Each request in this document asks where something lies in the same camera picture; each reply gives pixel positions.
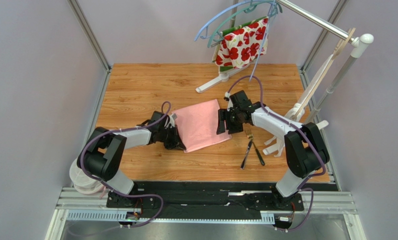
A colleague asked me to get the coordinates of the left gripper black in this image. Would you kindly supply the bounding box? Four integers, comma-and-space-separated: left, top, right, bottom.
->
159, 125, 186, 151

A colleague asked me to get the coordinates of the pink cloth napkin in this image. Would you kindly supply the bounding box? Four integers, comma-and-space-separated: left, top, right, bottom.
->
172, 99, 232, 153

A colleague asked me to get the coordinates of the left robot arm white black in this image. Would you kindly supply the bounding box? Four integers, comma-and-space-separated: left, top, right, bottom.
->
77, 111, 186, 195

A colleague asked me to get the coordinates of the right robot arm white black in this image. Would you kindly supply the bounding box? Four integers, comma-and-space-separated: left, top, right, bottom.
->
216, 90, 330, 198

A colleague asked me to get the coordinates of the white hanging cloth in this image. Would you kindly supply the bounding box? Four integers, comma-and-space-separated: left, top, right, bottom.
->
283, 54, 334, 122

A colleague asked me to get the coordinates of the red floral cloth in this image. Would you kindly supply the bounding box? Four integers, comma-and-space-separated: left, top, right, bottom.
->
212, 17, 268, 72

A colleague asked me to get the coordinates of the light blue hanger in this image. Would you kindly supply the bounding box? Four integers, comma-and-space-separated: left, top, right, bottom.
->
194, 0, 273, 42

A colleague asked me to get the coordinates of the white mesh basket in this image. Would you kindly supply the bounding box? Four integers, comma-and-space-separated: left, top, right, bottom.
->
69, 159, 106, 195

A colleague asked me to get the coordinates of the teal green hanger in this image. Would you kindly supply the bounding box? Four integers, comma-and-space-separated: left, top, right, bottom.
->
194, 0, 283, 48

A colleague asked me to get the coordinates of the white clothes rack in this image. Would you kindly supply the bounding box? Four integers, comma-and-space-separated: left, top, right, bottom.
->
195, 0, 375, 158

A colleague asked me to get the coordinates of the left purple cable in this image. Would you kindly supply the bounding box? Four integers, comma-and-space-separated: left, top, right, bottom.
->
79, 101, 164, 229

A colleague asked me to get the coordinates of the purple cable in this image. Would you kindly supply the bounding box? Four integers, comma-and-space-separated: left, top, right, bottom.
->
79, 101, 164, 229
226, 75, 328, 233

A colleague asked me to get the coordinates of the black handled knife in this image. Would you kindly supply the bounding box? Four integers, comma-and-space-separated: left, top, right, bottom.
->
252, 141, 265, 166

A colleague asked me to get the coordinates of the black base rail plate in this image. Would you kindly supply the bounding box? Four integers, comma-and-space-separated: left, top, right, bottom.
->
106, 181, 306, 220

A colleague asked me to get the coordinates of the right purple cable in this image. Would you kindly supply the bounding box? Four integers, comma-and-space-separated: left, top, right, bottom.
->
226, 75, 328, 233

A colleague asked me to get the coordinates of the thin blue wire hanger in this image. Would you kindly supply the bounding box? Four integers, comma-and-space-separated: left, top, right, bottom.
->
249, 0, 278, 82

